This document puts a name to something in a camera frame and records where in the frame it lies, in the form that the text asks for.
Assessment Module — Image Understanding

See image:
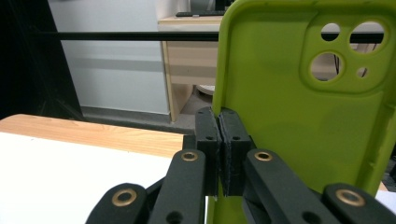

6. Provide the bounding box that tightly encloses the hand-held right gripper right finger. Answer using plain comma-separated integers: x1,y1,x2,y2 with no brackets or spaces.
218,107,257,198

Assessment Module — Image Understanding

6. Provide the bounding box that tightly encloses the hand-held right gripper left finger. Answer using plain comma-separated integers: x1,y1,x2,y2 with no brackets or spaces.
182,105,223,198

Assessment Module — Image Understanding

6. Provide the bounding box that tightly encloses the green phone case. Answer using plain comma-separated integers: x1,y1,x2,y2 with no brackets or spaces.
205,0,396,224

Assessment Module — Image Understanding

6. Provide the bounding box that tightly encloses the black horizontal bar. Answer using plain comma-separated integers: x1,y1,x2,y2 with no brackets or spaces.
29,30,386,45

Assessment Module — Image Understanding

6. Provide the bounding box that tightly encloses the black keyboard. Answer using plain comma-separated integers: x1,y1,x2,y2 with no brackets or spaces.
175,10,228,19

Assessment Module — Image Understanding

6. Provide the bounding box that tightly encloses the black curtain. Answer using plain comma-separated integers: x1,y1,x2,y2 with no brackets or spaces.
0,0,84,121

